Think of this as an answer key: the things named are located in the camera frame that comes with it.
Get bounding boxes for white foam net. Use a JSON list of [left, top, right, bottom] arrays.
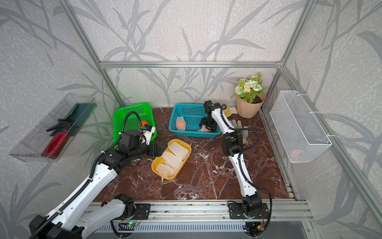
[[162, 151, 183, 170], [169, 142, 190, 161], [155, 163, 175, 178]]

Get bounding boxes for netted orange large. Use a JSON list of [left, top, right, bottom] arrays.
[[176, 117, 186, 131]]

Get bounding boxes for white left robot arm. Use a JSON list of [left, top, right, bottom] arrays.
[[29, 124, 166, 239]]

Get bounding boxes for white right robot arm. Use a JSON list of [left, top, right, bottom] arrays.
[[200, 101, 272, 219]]

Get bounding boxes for yellow plastic tray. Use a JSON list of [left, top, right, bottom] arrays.
[[151, 139, 192, 181]]

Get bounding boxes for teal plastic basket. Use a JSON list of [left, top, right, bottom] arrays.
[[169, 104, 221, 138]]

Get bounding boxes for yellow dotted work glove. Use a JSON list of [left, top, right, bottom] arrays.
[[223, 107, 237, 117]]

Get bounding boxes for grey knit work glove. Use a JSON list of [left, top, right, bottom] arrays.
[[230, 119, 248, 144]]

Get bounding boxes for green plastic basket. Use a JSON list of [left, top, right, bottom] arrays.
[[112, 103, 156, 142]]

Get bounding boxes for beige ribbed flower pot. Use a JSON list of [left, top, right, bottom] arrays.
[[236, 93, 266, 119]]

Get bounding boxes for white green artificial flowers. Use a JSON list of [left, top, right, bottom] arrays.
[[232, 72, 266, 104]]

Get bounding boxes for dark green trowel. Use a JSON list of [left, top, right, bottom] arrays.
[[65, 103, 96, 136]]

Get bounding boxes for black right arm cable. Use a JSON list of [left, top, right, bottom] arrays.
[[220, 104, 273, 237]]

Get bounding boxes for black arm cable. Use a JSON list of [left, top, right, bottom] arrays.
[[28, 111, 144, 239], [220, 104, 273, 237]]

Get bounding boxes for clear plastic wall shelf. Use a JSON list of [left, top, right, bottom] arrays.
[[9, 94, 97, 162]]

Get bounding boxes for pink object in wire basket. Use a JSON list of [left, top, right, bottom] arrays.
[[289, 149, 304, 160]]

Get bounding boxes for white wire mesh basket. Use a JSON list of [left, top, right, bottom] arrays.
[[270, 91, 332, 163]]

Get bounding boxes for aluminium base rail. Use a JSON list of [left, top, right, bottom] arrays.
[[49, 199, 313, 238]]

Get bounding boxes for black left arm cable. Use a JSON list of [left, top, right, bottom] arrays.
[[28, 111, 144, 239]]

